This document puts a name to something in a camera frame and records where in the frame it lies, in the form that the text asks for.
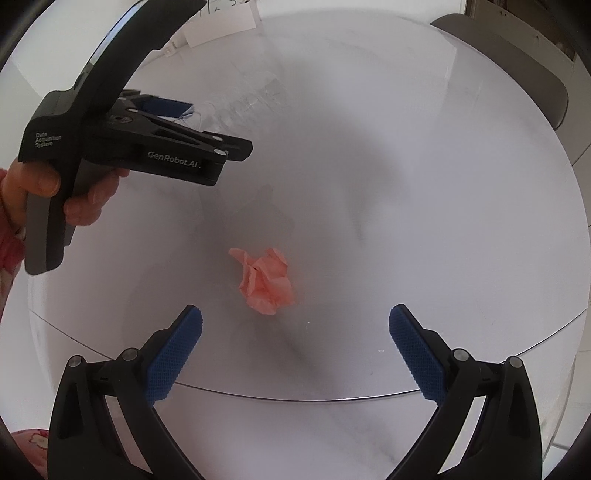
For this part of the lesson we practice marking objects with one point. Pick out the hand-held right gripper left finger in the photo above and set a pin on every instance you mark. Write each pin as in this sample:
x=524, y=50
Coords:
x=175, y=355

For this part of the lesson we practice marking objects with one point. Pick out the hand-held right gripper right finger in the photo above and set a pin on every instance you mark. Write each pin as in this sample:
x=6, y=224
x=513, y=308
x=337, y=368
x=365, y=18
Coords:
x=415, y=355

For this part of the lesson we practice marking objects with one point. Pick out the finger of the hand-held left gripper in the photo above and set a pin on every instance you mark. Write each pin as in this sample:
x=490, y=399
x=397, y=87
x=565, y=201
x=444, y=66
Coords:
x=194, y=138
x=166, y=107

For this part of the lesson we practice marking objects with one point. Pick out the clear plastic bag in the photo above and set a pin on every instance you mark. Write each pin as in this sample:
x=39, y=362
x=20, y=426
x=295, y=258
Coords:
x=240, y=108

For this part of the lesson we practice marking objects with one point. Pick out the pink paper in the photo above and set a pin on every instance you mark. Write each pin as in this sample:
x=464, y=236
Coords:
x=265, y=281

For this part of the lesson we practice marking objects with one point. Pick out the person's left forearm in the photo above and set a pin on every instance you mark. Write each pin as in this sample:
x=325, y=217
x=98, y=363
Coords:
x=9, y=249

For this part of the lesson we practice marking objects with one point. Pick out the person's left hand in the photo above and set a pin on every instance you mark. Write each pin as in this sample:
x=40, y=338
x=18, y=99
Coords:
x=94, y=201

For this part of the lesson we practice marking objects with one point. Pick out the white paper sheet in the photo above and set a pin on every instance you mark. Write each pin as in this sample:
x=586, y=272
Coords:
x=221, y=25

